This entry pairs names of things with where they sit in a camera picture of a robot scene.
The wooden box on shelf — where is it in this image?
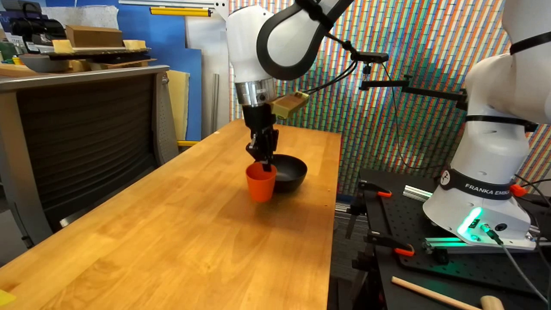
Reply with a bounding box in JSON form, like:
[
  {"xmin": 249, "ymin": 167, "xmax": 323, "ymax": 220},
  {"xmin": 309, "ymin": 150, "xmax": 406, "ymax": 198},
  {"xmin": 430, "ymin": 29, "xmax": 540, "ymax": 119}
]
[{"xmin": 65, "ymin": 26, "xmax": 122, "ymax": 47}]

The lower orange black clamp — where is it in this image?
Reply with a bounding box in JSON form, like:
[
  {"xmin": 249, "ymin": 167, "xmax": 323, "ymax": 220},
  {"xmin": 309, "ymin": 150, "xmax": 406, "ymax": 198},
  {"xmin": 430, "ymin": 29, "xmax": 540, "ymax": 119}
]
[{"xmin": 366, "ymin": 231, "xmax": 414, "ymax": 258}]

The tan wrist camera box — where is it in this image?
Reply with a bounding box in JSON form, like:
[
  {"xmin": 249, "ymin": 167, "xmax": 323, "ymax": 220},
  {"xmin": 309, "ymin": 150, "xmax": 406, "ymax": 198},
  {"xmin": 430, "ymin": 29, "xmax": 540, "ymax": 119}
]
[{"xmin": 271, "ymin": 91, "xmax": 308, "ymax": 119}]

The orange black clamp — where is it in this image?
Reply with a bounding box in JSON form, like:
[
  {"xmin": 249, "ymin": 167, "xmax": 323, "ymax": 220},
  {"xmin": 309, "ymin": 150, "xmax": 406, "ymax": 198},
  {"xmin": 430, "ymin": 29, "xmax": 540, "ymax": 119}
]
[
  {"xmin": 366, "ymin": 231, "xmax": 414, "ymax": 258},
  {"xmin": 344, "ymin": 179, "xmax": 392, "ymax": 238}
]

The orange plastic cup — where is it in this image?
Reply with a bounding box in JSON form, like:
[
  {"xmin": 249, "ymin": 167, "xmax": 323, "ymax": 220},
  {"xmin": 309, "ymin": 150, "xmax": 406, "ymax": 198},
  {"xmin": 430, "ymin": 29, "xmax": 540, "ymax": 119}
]
[{"xmin": 246, "ymin": 162, "xmax": 275, "ymax": 203}]

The black camera on boom arm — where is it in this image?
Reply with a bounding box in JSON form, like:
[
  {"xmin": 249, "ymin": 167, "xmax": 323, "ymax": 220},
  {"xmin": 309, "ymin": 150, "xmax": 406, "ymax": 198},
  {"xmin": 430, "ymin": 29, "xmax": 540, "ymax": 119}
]
[{"xmin": 351, "ymin": 52, "xmax": 466, "ymax": 110}]

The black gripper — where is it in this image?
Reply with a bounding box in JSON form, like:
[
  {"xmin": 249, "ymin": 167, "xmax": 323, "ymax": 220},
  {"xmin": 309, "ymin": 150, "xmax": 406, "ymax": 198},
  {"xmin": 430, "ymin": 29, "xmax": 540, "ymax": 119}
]
[{"xmin": 242, "ymin": 103, "xmax": 278, "ymax": 172}]

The yellow level bar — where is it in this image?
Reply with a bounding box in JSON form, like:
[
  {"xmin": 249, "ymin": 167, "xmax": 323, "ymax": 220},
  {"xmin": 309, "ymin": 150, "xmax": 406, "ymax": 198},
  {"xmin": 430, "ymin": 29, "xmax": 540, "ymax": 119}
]
[{"xmin": 149, "ymin": 7, "xmax": 209, "ymax": 17}]

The blue board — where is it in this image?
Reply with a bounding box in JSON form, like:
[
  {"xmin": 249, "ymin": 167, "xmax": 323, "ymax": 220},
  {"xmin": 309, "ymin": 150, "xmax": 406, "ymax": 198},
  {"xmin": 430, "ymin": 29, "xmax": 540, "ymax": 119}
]
[{"xmin": 44, "ymin": 0, "xmax": 203, "ymax": 141}]

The black bowl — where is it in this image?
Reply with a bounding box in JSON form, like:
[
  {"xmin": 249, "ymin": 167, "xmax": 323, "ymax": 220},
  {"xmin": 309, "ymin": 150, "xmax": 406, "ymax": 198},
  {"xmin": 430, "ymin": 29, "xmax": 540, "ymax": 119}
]
[{"xmin": 271, "ymin": 153, "xmax": 308, "ymax": 193}]

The wooden mallet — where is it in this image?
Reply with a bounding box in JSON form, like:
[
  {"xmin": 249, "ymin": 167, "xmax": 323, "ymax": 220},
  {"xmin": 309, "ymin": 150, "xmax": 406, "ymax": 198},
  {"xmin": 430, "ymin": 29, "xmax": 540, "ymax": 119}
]
[{"xmin": 390, "ymin": 276, "xmax": 506, "ymax": 310}]

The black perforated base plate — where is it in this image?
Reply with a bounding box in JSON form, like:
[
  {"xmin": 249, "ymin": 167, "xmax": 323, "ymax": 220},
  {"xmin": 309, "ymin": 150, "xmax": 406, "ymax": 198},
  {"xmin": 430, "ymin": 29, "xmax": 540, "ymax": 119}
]
[{"xmin": 356, "ymin": 171, "xmax": 545, "ymax": 310}]

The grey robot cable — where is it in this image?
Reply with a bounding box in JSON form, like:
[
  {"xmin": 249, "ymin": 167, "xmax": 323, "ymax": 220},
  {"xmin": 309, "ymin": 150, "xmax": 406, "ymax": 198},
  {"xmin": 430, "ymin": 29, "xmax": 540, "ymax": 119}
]
[{"xmin": 487, "ymin": 226, "xmax": 551, "ymax": 307}]

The upper orange black clamp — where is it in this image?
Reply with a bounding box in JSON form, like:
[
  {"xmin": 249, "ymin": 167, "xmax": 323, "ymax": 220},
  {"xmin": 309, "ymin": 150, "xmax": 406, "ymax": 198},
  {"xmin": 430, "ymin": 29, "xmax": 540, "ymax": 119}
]
[{"xmin": 344, "ymin": 179, "xmax": 392, "ymax": 238}]

